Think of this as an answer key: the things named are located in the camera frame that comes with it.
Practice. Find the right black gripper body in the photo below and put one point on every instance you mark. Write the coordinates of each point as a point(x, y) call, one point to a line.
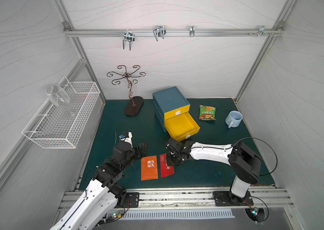
point(173, 151)

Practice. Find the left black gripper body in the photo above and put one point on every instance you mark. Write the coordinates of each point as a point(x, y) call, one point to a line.
point(142, 148)

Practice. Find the orange postcard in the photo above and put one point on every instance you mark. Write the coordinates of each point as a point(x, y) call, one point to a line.
point(149, 168)

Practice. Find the red postcard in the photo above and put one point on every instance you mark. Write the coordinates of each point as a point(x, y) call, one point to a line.
point(165, 169)

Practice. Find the teal drawer cabinet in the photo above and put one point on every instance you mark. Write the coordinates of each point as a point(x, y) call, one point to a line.
point(167, 99)

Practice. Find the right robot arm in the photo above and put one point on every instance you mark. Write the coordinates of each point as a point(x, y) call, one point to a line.
point(242, 159)

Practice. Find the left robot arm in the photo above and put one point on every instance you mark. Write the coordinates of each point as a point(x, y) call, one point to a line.
point(103, 192)

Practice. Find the brown metal jewelry stand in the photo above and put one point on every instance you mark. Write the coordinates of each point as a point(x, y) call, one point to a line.
point(135, 102)

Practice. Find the green snack packet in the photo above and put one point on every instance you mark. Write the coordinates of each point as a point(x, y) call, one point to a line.
point(207, 113)

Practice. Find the green table mat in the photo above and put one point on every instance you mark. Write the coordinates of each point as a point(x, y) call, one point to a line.
point(145, 128)

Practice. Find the light blue mug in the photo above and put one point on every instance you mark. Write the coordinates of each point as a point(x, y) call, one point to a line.
point(233, 119)

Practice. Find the white vent strip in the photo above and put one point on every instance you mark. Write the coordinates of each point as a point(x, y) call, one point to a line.
point(179, 214)

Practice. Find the round black led puck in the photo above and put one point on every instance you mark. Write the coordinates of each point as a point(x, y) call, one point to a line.
point(256, 214)

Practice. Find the clear wine glass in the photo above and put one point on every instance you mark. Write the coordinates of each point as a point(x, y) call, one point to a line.
point(59, 97)

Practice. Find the double metal hook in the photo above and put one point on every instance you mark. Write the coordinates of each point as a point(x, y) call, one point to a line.
point(129, 38)

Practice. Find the small metal clip hook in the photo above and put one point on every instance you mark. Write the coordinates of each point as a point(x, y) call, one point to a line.
point(192, 31)

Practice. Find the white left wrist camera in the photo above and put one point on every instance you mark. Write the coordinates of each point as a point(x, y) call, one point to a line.
point(126, 137)

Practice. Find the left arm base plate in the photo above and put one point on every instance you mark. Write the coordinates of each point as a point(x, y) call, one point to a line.
point(129, 200)

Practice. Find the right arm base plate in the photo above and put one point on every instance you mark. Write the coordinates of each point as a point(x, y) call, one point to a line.
point(228, 199)

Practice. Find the white wire basket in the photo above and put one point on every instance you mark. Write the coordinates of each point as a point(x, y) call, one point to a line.
point(54, 127)

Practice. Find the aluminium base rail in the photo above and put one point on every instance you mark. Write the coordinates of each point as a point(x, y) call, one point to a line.
point(202, 197)

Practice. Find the wire metal hook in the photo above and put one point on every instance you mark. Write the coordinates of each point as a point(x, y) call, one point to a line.
point(159, 32)

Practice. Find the horizontal aluminium rail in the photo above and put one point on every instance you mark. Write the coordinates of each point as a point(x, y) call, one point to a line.
point(169, 32)

